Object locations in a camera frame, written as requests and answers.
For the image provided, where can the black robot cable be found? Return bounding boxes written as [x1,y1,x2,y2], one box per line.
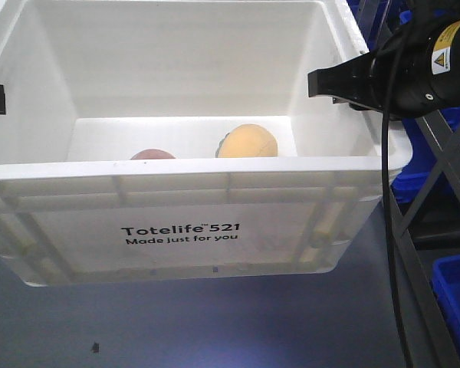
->
[379,0,432,368]

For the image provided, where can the yellow plush fruit toy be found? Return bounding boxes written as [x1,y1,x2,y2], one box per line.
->
[215,123,278,158]

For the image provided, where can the blue storage bin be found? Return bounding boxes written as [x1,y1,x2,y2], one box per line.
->
[432,255,460,345]

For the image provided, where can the pink plush toy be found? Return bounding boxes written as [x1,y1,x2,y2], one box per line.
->
[130,148,175,160]

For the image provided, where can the blue stacked bins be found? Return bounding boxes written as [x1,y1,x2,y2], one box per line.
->
[392,10,460,203]

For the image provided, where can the white plastic tote box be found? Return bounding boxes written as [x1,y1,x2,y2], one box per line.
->
[0,0,414,288]

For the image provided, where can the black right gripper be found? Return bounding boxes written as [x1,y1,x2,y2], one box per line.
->
[307,15,460,118]

